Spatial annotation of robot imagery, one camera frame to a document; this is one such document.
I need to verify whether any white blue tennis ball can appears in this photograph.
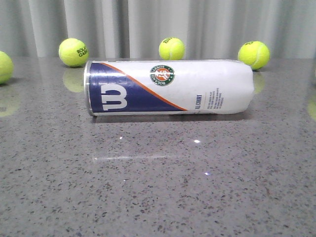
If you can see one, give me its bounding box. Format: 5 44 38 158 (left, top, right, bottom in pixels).
83 60 254 116

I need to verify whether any yellow centre tennis ball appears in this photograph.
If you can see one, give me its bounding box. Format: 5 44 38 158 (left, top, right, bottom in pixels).
158 37 185 60

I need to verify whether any yellow Roland Garros tennis ball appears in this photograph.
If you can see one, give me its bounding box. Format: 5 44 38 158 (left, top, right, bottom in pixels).
58 38 89 67

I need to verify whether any yellow right tennis ball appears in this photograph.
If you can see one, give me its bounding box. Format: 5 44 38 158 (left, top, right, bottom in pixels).
237 41 270 70

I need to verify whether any yellow Wilson 3 tennis ball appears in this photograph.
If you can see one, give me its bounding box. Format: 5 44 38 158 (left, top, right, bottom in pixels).
0 51 14 84

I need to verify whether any white pleated curtain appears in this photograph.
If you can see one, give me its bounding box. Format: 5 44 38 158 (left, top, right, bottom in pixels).
0 0 316 59

